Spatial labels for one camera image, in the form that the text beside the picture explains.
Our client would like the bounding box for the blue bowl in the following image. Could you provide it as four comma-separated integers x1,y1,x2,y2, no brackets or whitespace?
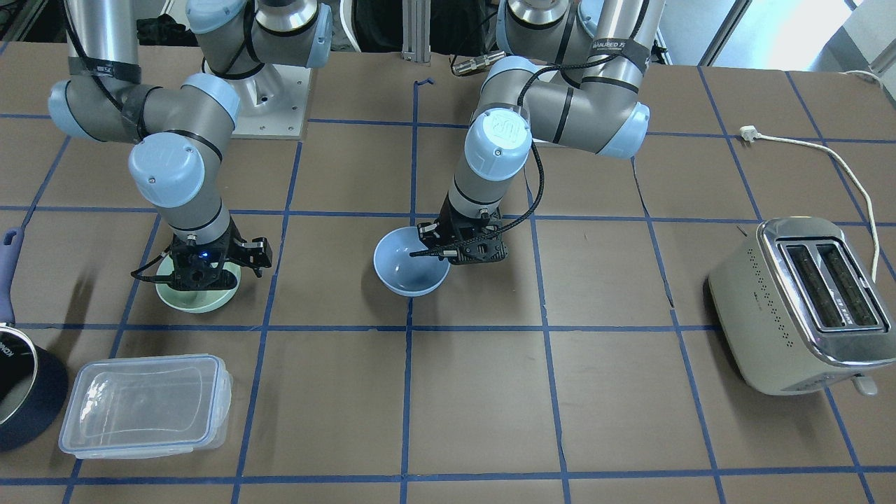
372,226,451,297

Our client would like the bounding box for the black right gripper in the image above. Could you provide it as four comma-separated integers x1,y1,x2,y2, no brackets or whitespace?
131,227,273,292

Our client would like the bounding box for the clear plastic lidded container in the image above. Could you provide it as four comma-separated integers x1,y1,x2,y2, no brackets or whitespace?
58,354,232,459

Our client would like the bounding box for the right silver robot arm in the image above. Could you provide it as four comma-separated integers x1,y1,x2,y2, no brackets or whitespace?
48,1,333,291

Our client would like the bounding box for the beige toaster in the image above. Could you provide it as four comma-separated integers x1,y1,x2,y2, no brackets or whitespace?
708,216,895,396

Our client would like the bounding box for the green bowl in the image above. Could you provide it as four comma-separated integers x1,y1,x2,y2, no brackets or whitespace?
155,262,242,314

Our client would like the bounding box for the blue pot with glass lid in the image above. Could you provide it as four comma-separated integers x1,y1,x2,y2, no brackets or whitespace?
1,227,69,452

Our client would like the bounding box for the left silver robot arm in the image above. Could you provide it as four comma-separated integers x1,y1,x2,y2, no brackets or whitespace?
417,1,665,265

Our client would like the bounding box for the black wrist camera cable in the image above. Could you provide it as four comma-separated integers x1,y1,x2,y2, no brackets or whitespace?
409,56,610,258

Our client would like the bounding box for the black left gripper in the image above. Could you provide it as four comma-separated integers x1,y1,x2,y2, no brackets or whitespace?
417,203,508,265

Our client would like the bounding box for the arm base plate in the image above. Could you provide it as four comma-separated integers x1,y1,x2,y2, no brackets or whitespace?
227,64,313,141

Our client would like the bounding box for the white toaster power cord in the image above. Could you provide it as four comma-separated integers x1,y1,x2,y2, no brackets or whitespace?
740,125,881,282

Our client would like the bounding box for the aluminium frame post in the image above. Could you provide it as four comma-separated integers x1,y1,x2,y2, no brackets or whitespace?
400,0,431,66

